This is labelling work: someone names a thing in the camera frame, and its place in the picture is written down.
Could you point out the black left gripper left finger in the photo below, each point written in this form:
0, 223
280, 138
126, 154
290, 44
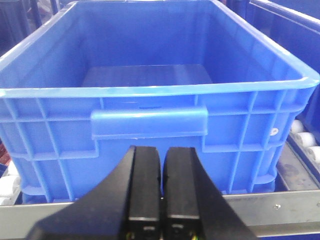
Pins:
124, 206

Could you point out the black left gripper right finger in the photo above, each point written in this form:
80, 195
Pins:
194, 209

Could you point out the blue crate on roller shelf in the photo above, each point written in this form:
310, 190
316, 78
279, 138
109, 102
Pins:
101, 76

